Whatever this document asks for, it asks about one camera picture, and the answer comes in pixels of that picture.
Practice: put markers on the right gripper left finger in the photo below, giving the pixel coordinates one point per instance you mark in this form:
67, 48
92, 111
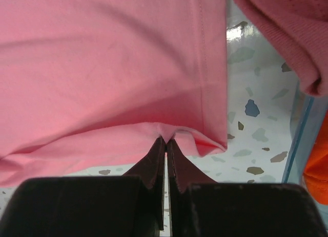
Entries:
126, 205

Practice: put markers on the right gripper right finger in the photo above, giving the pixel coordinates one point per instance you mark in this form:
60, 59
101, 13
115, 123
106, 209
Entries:
202, 207

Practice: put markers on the light pink t-shirt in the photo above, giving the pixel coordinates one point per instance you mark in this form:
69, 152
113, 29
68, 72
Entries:
89, 83

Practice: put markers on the orange crumpled t-shirt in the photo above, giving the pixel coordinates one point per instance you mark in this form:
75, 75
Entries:
315, 172

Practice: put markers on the blue plastic basket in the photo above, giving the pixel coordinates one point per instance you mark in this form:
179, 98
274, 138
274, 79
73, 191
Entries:
307, 115

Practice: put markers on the dusty pink crumpled t-shirt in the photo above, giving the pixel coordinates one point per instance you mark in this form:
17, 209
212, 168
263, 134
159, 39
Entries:
298, 31

